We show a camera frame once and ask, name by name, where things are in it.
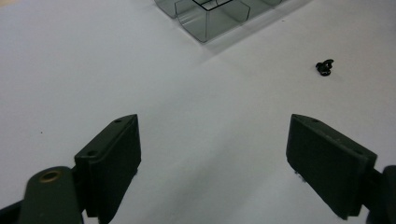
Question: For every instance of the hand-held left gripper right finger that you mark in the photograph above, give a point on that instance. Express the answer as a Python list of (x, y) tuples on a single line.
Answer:
[(327, 165)]

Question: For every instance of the clear plastic compartment box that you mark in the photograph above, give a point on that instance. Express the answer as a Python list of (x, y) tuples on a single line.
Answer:
[(211, 17)]

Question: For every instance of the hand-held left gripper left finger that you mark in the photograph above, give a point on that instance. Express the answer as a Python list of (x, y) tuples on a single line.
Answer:
[(109, 161)]

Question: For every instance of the small black plastic clip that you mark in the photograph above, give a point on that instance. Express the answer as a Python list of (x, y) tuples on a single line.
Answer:
[(324, 67)]

